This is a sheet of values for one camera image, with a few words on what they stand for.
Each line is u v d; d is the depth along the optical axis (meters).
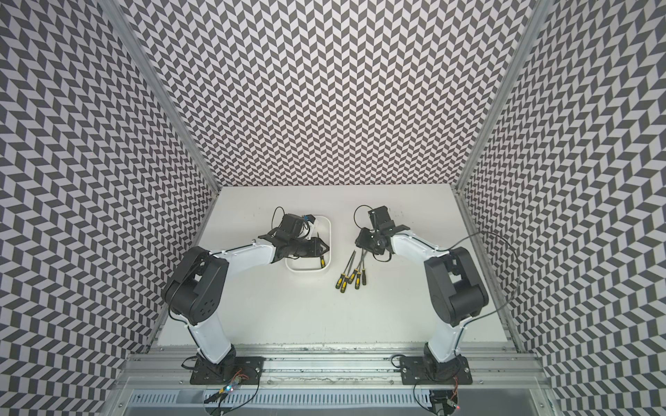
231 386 0.68
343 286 0.89
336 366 0.77
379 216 0.75
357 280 0.90
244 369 0.72
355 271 0.92
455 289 0.49
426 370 0.65
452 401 0.68
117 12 0.72
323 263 0.94
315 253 0.83
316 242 0.83
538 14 0.68
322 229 1.03
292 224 0.75
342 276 0.91
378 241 0.69
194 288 0.48
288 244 0.75
